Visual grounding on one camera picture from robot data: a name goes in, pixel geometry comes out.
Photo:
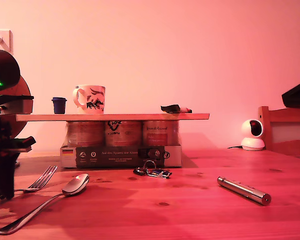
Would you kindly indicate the tin can with pale label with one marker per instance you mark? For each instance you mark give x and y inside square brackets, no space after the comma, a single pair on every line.
[85,135]

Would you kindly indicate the metallic fork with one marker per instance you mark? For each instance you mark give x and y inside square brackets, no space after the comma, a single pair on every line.
[40,181]

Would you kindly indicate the printed cardboard tray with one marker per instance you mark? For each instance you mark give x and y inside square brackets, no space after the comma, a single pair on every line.
[118,157]

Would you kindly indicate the bunch of keys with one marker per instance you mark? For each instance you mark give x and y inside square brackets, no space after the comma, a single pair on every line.
[160,173]

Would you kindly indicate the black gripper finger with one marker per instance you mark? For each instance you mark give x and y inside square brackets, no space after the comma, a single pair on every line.
[5,175]

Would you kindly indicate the metallic spoon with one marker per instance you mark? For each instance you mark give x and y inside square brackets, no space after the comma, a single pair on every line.
[75,186]

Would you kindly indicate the tin can with red label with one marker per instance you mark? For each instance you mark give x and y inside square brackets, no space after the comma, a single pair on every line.
[159,136]

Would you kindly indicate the small red white packet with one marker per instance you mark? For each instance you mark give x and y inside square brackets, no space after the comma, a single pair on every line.
[185,109]

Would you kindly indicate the wooden board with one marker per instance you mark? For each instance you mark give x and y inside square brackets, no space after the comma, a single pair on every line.
[115,117]

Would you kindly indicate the white wall plate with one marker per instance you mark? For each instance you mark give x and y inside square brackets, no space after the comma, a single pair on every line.
[5,35]

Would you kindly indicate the silver metal laser pointer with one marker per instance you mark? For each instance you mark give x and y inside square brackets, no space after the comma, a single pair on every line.
[243,190]

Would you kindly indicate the white security camera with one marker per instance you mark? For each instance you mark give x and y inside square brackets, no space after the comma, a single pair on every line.
[252,143]

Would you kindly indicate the white mug with dark print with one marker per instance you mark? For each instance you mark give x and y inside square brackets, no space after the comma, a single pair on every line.
[94,99]

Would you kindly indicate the brown globe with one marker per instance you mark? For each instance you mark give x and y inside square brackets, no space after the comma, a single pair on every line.
[25,86]

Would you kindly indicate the black crumpled wrapper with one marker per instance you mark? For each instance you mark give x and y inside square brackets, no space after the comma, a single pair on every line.
[171,108]

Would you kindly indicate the small blue cup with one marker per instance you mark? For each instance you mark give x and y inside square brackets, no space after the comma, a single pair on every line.
[59,105]

